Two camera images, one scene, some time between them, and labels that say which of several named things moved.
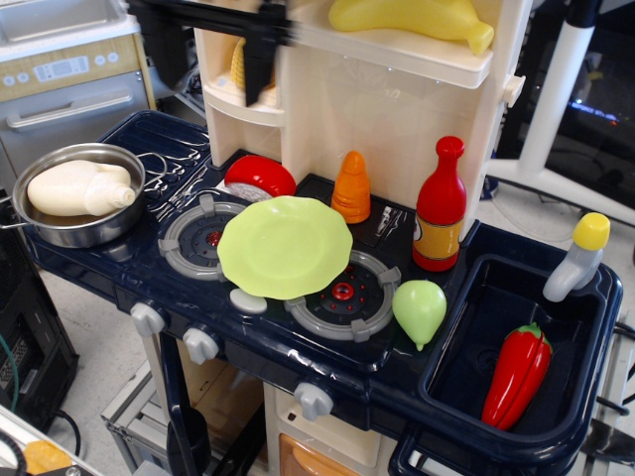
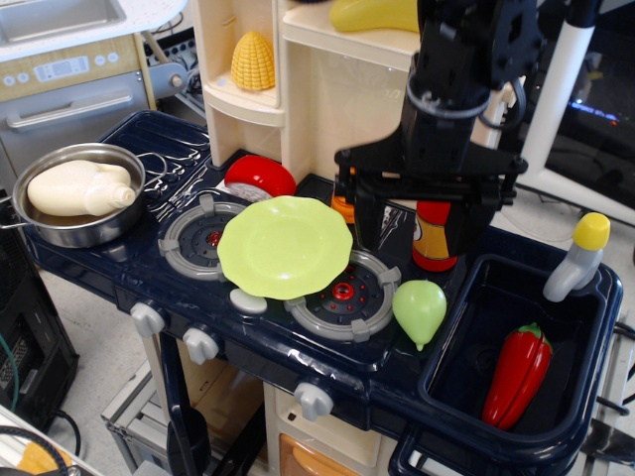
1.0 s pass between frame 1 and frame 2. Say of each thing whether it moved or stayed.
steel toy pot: stayed
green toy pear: stayed
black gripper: moved
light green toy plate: stayed
